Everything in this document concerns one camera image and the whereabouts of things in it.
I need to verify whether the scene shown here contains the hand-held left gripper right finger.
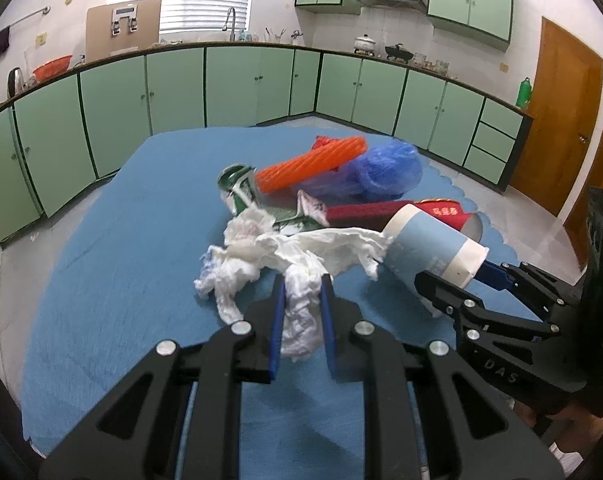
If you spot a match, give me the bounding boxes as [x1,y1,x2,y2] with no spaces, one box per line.
[320,274,565,480]

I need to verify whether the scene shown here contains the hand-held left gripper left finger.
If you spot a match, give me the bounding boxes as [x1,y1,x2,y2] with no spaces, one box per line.
[38,276,287,480]

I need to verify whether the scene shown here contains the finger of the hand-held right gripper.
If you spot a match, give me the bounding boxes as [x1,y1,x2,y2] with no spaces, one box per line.
[414,269,561,347]
[478,260,583,312]

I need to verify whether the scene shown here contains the white tissue paper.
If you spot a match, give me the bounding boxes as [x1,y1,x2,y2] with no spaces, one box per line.
[268,227,392,363]
[194,205,282,326]

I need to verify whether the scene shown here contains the white and blue paper cup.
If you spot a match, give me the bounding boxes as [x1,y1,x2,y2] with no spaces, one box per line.
[380,204,489,318]

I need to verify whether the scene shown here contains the dark red foam net sleeve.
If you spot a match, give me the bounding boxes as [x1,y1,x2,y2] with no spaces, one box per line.
[325,200,417,228]

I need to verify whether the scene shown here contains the crumpled printed wrapper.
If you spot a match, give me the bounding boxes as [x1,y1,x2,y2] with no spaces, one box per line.
[296,189,332,226]

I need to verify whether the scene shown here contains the blue plastic bag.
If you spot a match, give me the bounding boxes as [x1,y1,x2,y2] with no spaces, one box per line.
[306,141,425,201]

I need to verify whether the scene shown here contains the blue tablecloth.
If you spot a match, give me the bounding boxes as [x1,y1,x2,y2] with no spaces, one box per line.
[21,127,545,461]

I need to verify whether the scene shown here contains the orange foam net sleeve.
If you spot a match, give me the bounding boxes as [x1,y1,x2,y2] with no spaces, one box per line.
[255,136,369,194]

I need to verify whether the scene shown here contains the wooden door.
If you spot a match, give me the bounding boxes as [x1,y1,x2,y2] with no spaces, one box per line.
[509,16,603,216]

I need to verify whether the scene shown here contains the group of glass jars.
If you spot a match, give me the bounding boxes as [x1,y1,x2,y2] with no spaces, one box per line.
[414,52,452,75]

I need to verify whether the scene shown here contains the green base cabinets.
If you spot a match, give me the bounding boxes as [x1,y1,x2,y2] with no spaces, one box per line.
[0,42,535,246]

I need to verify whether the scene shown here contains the red basin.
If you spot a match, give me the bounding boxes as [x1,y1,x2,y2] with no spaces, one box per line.
[32,55,74,83]

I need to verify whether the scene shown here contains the wooden board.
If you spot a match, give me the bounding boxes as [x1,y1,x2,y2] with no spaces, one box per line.
[85,0,162,61]

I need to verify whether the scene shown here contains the silver metal fixture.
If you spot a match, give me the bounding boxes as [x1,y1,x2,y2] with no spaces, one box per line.
[111,4,138,36]

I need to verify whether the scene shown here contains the steel kettle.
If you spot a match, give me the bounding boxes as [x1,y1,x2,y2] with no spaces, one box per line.
[7,67,28,98]

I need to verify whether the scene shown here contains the metal towel rail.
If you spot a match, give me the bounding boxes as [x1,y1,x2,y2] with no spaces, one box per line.
[0,6,52,41]

